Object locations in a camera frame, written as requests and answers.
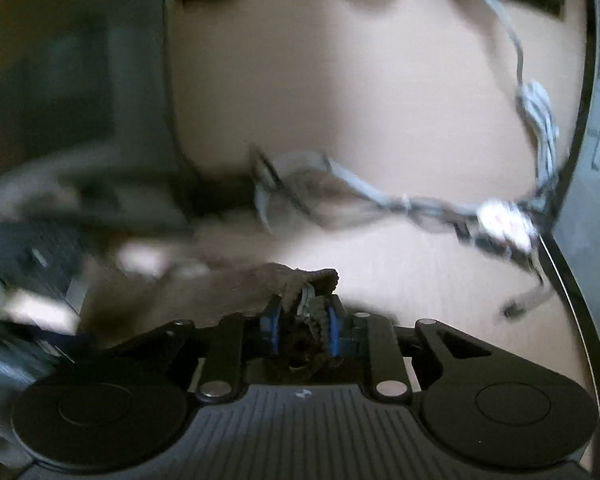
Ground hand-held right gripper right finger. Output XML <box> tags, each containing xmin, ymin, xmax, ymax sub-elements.
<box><xmin>325</xmin><ymin>294</ymin><xmax>493</xmax><ymax>403</ymax></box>

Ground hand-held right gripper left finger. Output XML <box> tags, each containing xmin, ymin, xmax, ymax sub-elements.
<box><xmin>102</xmin><ymin>295</ymin><xmax>284</xmax><ymax>403</ymax></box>

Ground beige dotted knit garment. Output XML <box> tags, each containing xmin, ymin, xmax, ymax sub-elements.
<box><xmin>77</xmin><ymin>262</ymin><xmax>341</xmax><ymax>377</ymax></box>

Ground flat black monitor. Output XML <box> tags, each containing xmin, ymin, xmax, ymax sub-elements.
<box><xmin>0</xmin><ymin>0</ymin><xmax>196</xmax><ymax>231</ymax></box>

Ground silver adapter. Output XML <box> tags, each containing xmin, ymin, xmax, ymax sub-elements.
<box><xmin>479</xmin><ymin>199</ymin><xmax>540</xmax><ymax>257</ymax></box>

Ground curved black monitor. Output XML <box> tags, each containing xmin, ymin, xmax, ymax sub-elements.
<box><xmin>540</xmin><ymin>0</ymin><xmax>600</xmax><ymax>480</ymax></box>

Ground black cable connector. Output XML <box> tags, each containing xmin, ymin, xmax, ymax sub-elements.
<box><xmin>500</xmin><ymin>277</ymin><xmax>556</xmax><ymax>320</ymax></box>

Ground white cable with plug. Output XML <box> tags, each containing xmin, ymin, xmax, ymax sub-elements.
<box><xmin>445</xmin><ymin>0</ymin><xmax>562</xmax><ymax>196</ymax></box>

